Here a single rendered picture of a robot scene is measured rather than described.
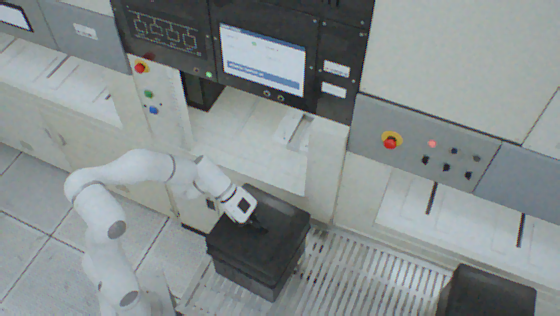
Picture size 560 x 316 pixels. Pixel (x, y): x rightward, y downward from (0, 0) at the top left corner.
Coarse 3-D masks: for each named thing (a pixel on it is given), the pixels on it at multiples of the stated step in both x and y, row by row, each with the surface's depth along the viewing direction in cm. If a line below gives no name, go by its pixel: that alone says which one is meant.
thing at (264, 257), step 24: (264, 192) 187; (264, 216) 181; (288, 216) 181; (216, 240) 175; (240, 240) 175; (264, 240) 175; (288, 240) 175; (240, 264) 174; (264, 264) 170; (288, 264) 180
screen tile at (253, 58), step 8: (224, 32) 151; (224, 40) 154; (232, 40) 153; (240, 40) 151; (248, 40) 150; (248, 48) 153; (256, 48) 151; (232, 56) 158; (240, 56) 157; (248, 56) 155; (256, 56) 154; (256, 64) 157
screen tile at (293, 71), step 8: (264, 48) 150; (272, 48) 148; (280, 48) 147; (264, 56) 152; (280, 56) 149; (288, 56) 148; (264, 64) 155; (272, 64) 154; (280, 64) 152; (296, 64) 149; (280, 72) 155; (288, 72) 153; (296, 72) 152
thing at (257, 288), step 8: (304, 240) 194; (304, 248) 202; (296, 256) 193; (216, 264) 190; (224, 264) 185; (296, 264) 200; (216, 272) 198; (224, 272) 193; (232, 272) 188; (240, 272) 182; (288, 272) 192; (232, 280) 195; (240, 280) 190; (248, 280) 185; (280, 280) 183; (248, 288) 192; (256, 288) 187; (264, 288) 182; (280, 288) 191; (264, 296) 190; (272, 296) 186
